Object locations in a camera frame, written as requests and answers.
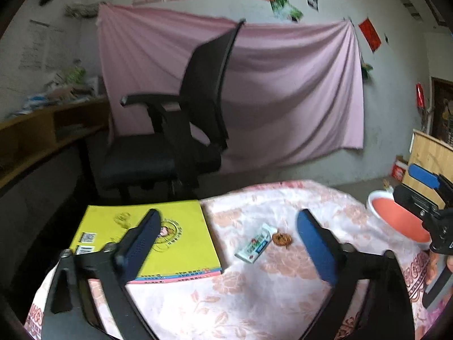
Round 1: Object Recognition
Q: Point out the red and white box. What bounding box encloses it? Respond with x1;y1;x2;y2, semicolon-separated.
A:
391;156;409;181

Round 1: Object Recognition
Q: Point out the green photo poster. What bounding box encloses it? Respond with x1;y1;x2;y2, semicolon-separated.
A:
271;0;304;22

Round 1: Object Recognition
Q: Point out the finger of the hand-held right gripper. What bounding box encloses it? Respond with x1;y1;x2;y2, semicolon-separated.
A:
407;164;453;208
394;183;439;220

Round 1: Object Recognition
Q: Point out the black office chair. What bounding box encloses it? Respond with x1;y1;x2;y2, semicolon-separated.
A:
97;19;246;202

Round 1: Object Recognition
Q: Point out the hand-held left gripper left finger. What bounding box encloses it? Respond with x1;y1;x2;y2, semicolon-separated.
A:
42;208;163;340

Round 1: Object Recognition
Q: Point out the pink hanging cloth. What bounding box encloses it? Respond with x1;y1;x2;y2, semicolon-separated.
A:
96;3;365;176

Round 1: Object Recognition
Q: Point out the person's right hand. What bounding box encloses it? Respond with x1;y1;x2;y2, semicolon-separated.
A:
428;251;453;284

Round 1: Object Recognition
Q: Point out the yellow book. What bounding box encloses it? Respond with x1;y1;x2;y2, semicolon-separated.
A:
69;200;223;286

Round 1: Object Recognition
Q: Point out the dark framed door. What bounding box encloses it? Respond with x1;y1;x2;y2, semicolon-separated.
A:
430;77;453;146

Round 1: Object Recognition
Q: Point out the white wall notice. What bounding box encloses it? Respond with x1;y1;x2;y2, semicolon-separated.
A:
19;19;66;71

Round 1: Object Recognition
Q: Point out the red paper sheet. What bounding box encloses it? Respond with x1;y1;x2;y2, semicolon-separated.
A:
358;18;382;53

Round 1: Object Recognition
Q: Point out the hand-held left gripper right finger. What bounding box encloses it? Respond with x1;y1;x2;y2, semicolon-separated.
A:
296;209;415;340

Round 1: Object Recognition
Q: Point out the wooden desk with shelf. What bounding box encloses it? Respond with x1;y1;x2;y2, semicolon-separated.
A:
0;95;110;188

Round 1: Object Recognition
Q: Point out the pile of papers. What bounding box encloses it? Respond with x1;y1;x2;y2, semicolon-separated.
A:
7;67;100;117

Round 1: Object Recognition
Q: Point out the red and white basin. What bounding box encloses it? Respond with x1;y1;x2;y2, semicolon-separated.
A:
367;189;434;250

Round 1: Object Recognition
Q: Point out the pink floral tablecloth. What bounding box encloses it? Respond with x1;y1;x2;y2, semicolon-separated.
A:
25;180;443;340

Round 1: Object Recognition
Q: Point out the grey rag bundle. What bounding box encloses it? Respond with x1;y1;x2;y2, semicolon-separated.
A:
65;2;107;18

